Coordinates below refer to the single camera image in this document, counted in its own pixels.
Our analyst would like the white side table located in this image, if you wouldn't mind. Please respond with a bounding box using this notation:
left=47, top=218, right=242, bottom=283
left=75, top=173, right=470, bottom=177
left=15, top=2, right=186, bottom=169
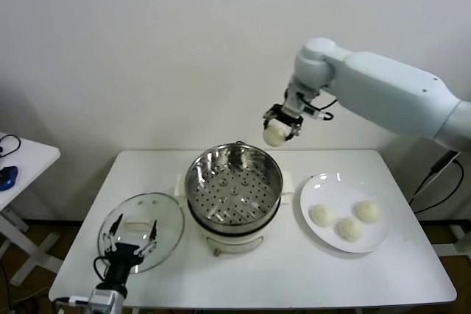
left=0, top=132, right=63, bottom=288

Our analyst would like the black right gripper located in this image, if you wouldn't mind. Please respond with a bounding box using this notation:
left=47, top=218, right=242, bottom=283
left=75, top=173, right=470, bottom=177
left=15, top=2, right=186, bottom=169
left=262, top=104, right=305, bottom=143

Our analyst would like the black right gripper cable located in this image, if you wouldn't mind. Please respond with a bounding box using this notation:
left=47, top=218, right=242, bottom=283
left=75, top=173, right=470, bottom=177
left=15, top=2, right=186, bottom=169
left=316, top=88, right=339, bottom=121

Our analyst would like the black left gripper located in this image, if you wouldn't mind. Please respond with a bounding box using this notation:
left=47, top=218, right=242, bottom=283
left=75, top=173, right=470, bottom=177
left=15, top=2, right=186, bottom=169
left=102, top=213, right=159, bottom=288

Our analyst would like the silver left wrist camera assembly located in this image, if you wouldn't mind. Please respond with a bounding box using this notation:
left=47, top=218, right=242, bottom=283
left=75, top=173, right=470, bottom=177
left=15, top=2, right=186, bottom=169
left=89, top=285, right=128, bottom=314

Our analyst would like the silver right wrist camera assembly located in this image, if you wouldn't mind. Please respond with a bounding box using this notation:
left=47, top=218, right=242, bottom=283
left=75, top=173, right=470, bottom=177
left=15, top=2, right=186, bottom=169
left=286, top=85, right=330, bottom=121

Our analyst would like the white round plate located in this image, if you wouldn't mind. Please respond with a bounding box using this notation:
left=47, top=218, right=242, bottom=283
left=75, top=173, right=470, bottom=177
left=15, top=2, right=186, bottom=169
left=300, top=172, right=391, bottom=255

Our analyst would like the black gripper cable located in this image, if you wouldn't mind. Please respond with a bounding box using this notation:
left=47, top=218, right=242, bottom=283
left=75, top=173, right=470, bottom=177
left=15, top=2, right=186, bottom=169
left=93, top=254, right=111, bottom=288
left=316, top=88, right=339, bottom=121

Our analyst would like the white steamed baozi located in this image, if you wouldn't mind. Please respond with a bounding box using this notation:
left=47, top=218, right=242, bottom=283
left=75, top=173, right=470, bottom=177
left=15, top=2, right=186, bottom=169
left=335, top=217, right=364, bottom=243
left=353, top=199, right=380, bottom=224
left=308, top=203, right=336, bottom=226
left=263, top=124, right=290, bottom=148

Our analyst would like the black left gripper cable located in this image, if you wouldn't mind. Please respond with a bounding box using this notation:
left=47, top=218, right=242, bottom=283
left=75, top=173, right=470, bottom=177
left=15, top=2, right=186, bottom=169
left=93, top=254, right=111, bottom=288

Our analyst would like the white side desk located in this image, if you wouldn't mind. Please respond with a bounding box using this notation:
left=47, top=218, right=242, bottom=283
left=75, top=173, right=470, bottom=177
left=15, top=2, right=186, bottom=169
left=449, top=222, right=471, bottom=258

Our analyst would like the round glass pot lid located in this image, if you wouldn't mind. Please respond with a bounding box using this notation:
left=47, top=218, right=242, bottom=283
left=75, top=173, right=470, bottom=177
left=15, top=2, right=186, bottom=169
left=97, top=191, right=185, bottom=275

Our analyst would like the thin black looped cable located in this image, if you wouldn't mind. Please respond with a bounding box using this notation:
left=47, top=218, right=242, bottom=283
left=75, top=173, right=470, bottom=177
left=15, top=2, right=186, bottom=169
left=0, top=134, right=22, bottom=159

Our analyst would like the black power adapter cable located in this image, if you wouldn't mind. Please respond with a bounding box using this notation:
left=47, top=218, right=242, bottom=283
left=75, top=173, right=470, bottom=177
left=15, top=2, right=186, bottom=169
left=410, top=150, right=465, bottom=215

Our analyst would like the stainless steel steamer basket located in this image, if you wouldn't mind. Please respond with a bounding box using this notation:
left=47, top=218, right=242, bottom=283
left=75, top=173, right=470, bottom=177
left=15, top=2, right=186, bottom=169
left=175, top=143, right=296, bottom=232

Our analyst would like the silver wrist camera assembly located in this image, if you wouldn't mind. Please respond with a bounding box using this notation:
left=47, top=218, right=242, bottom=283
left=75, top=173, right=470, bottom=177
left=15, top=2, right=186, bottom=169
left=286, top=85, right=330, bottom=121
left=89, top=285, right=128, bottom=314

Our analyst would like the blue computer mouse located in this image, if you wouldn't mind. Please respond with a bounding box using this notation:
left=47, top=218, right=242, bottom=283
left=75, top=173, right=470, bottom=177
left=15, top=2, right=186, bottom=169
left=0, top=165, right=18, bottom=193

